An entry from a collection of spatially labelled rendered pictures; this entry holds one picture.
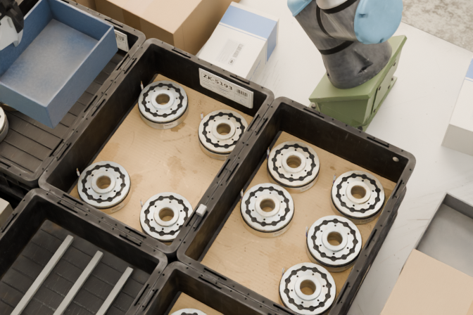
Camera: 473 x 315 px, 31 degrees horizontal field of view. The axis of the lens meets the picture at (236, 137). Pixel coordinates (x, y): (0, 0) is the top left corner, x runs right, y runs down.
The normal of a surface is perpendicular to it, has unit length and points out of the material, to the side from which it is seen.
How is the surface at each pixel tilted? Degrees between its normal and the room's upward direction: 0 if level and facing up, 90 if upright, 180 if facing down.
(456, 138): 90
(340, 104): 90
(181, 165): 0
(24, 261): 0
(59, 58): 1
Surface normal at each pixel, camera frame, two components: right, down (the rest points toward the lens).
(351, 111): -0.51, 0.73
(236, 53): -0.01, -0.52
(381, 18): 0.57, 0.26
